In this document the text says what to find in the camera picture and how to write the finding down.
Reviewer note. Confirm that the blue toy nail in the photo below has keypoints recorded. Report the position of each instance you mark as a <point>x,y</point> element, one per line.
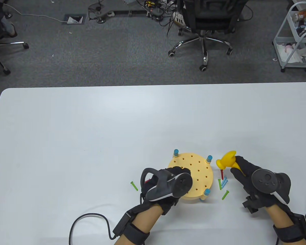
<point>225,183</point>
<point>224,180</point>

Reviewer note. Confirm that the person's right hand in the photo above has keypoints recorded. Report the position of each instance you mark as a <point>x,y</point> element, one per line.
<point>244,168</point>

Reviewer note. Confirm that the grey desk base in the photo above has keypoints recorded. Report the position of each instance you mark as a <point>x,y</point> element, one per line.
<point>103,12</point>

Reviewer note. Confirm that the person's right forearm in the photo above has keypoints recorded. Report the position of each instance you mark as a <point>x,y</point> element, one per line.
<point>278,217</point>

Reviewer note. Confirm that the green toy nail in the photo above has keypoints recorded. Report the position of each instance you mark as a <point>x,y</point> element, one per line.
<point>225,195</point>
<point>219,185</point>
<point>134,186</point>

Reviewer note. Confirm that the yellow round tap bench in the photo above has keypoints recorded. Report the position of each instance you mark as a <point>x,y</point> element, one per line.
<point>201,176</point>

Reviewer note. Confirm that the white utility cart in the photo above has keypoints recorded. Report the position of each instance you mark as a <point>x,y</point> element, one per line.
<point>278,46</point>

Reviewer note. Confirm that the yellow toy hammer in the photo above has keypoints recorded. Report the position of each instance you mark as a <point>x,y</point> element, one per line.
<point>227,160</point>

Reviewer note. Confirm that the floor outlet box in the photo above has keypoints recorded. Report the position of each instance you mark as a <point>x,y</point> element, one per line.
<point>74,20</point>

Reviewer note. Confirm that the orange plush toy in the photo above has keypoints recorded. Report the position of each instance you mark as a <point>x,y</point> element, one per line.
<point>302,15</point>

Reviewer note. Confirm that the black grey hand controller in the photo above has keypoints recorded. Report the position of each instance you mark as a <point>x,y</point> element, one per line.
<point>181,185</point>
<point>265,180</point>

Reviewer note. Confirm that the black office chair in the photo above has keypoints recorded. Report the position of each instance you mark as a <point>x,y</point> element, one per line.
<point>209,15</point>
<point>26,46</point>

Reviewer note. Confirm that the person's left forearm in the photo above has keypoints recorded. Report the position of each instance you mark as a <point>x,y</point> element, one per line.
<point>145,217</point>

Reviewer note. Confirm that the white crumpled cloth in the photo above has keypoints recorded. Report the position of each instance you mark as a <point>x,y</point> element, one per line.
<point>294,56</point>

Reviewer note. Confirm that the person's left hand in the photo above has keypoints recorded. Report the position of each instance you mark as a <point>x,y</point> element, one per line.
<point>168,205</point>

